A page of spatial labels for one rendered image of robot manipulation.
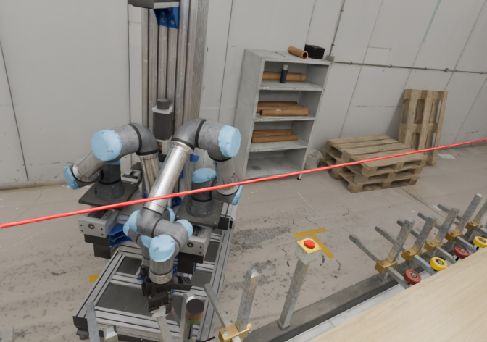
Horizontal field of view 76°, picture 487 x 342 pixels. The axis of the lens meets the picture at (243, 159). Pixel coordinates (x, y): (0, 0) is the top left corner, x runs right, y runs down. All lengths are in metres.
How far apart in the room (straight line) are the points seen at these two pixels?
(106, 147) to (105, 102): 2.24
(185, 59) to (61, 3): 1.90
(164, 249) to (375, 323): 1.01
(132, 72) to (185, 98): 1.86
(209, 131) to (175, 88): 0.49
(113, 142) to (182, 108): 0.50
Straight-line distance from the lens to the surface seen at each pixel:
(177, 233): 1.10
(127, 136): 1.28
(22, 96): 3.50
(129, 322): 2.25
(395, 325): 1.69
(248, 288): 1.28
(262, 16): 3.71
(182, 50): 1.54
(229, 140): 1.15
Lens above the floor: 2.07
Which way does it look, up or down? 27 degrees down
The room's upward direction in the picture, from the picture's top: 10 degrees clockwise
